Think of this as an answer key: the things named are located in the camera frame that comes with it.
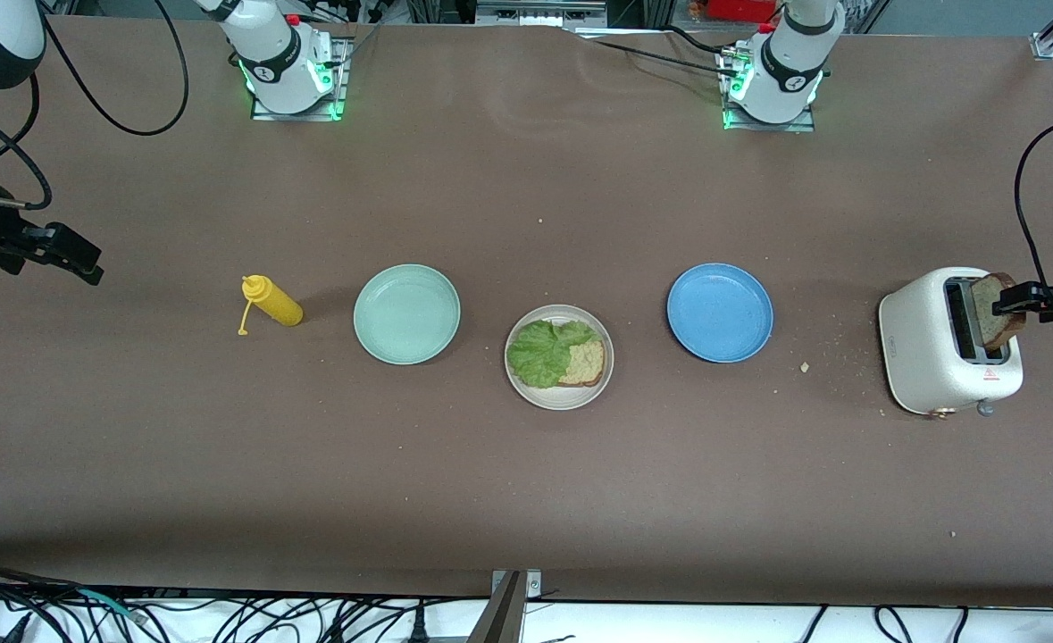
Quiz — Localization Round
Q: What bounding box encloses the bread slice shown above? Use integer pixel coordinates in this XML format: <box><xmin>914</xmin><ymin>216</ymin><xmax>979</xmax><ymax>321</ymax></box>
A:
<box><xmin>971</xmin><ymin>272</ymin><xmax>1027</xmax><ymax>351</ymax></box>
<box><xmin>558</xmin><ymin>338</ymin><xmax>606</xmax><ymax>388</ymax></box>

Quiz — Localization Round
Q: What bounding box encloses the yellow squeeze bottle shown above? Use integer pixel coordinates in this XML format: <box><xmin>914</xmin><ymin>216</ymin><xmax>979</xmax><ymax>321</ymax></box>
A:
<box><xmin>238</xmin><ymin>274</ymin><xmax>305</xmax><ymax>337</ymax></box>

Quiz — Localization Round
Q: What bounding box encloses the green lettuce leaf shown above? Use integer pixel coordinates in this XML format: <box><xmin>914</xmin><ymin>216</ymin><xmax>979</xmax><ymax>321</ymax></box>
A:
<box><xmin>506</xmin><ymin>320</ymin><xmax>600</xmax><ymax>390</ymax></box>

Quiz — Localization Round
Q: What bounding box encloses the blue round plate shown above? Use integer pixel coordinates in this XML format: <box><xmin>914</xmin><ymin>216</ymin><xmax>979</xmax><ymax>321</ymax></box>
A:
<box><xmin>666</xmin><ymin>263</ymin><xmax>774</xmax><ymax>364</ymax></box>

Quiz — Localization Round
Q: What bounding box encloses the mint green round plate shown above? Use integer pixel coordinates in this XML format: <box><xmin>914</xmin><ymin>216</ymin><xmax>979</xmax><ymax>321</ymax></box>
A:
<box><xmin>353</xmin><ymin>263</ymin><xmax>462</xmax><ymax>366</ymax></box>

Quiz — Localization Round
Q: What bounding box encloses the beige round plate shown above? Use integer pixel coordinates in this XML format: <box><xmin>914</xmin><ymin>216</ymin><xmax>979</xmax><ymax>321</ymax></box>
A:
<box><xmin>504</xmin><ymin>305</ymin><xmax>615</xmax><ymax>412</ymax></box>

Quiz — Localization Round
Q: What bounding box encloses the white toaster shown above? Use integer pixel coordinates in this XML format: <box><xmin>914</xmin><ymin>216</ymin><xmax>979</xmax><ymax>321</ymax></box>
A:
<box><xmin>879</xmin><ymin>267</ymin><xmax>1024</xmax><ymax>418</ymax></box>

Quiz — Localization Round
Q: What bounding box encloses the red box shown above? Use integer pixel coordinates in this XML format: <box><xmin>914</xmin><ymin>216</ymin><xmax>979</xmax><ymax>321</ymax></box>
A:
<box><xmin>705</xmin><ymin>0</ymin><xmax>781</xmax><ymax>24</ymax></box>

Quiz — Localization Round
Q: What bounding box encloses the grey electronic device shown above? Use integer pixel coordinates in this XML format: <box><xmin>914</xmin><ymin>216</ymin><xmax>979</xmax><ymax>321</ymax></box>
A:
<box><xmin>475</xmin><ymin>0</ymin><xmax>609</xmax><ymax>28</ymax></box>

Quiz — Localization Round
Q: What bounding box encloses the teal cable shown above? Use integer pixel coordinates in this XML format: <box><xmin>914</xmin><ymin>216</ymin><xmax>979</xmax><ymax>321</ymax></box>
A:
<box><xmin>75</xmin><ymin>587</ymin><xmax>147</xmax><ymax>623</ymax></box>

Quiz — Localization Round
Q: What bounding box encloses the small metal bracket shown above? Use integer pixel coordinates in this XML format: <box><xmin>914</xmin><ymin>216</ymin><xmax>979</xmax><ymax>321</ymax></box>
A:
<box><xmin>490</xmin><ymin>569</ymin><xmax>543</xmax><ymax>601</ymax></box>

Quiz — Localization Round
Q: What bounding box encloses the aluminium post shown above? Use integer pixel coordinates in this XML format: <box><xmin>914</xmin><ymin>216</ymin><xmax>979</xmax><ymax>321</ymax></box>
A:
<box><xmin>468</xmin><ymin>572</ymin><xmax>527</xmax><ymax>643</ymax></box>

